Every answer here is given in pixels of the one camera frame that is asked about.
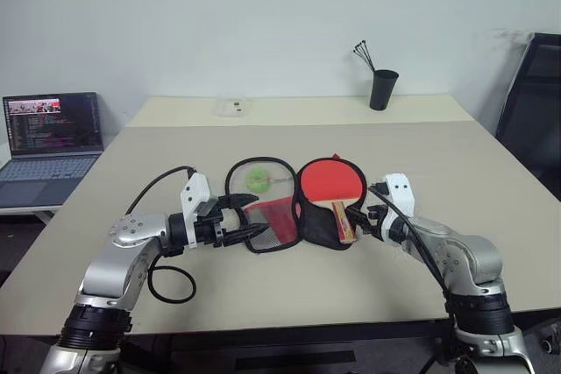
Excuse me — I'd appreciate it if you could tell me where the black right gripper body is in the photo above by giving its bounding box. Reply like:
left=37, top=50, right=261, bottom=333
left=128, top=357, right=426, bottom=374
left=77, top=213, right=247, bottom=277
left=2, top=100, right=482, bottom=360
left=366, top=202, right=394, bottom=242

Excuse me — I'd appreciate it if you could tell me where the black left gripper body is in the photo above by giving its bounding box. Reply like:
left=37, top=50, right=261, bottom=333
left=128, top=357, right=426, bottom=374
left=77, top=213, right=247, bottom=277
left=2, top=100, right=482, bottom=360
left=195, top=199, right=230, bottom=250

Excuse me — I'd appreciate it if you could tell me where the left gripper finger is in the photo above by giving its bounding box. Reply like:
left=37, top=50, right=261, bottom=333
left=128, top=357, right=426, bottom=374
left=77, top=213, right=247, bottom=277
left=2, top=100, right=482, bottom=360
left=217, top=193, right=259, bottom=211
left=221, top=223, right=270, bottom=248

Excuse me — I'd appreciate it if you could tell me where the black paddle case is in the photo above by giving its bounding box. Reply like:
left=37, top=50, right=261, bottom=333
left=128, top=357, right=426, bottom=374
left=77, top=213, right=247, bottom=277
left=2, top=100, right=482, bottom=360
left=224, top=153, right=368, bottom=256

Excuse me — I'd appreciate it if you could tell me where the red table tennis paddle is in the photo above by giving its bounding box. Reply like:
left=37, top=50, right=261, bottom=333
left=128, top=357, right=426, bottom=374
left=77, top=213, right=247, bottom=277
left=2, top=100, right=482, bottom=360
left=299, top=157, right=367, bottom=244

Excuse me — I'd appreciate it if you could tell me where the green ball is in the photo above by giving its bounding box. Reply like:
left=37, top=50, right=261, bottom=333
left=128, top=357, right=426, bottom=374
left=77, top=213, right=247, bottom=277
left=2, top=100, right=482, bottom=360
left=244, top=167, right=271, bottom=194

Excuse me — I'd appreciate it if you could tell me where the clear plastic box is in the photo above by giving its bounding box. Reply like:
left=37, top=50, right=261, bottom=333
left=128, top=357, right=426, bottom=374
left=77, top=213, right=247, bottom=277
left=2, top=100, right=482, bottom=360
left=214, top=96, right=252, bottom=118

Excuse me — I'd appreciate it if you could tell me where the black plastic cup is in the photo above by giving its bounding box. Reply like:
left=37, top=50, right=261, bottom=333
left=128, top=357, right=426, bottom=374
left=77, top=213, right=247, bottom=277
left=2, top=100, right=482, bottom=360
left=369, top=68, right=401, bottom=111

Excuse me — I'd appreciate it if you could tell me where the grey laptop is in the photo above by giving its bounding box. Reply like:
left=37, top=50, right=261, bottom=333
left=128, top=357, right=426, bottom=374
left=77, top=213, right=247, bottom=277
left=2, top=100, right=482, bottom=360
left=0, top=92, right=105, bottom=209

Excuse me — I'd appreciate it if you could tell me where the black office chair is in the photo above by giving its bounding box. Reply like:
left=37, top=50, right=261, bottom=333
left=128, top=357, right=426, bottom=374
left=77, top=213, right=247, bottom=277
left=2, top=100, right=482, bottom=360
left=494, top=32, right=561, bottom=201

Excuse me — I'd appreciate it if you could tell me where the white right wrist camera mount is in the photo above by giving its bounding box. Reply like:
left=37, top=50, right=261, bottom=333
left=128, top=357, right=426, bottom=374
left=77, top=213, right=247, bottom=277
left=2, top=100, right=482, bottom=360
left=382, top=172, right=415, bottom=218

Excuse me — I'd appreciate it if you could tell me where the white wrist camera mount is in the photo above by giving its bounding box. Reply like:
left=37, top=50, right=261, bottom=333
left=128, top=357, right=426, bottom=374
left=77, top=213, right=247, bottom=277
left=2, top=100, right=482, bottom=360
left=179, top=173, right=221, bottom=245
left=382, top=172, right=415, bottom=218

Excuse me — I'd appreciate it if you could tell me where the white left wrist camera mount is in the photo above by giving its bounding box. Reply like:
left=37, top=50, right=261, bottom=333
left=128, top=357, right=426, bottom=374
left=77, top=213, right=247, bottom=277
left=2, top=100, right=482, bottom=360
left=179, top=173, right=221, bottom=245

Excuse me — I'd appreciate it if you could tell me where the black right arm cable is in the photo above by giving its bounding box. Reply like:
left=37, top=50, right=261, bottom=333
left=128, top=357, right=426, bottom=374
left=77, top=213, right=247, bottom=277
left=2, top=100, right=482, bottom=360
left=369, top=180, right=453, bottom=319

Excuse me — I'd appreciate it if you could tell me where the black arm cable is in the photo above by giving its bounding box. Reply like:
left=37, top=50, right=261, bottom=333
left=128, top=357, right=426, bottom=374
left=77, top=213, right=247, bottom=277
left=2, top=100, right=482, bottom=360
left=369, top=180, right=453, bottom=319
left=125, top=166, right=197, bottom=304

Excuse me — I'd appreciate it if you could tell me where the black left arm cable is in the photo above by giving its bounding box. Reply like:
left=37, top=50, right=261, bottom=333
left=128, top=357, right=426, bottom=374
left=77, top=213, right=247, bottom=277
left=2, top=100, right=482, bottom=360
left=125, top=166, right=197, bottom=304

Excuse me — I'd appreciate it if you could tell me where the black cable ties bundle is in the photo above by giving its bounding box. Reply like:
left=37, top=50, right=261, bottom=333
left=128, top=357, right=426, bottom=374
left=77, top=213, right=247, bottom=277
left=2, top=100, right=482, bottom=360
left=351, top=39, right=377, bottom=73

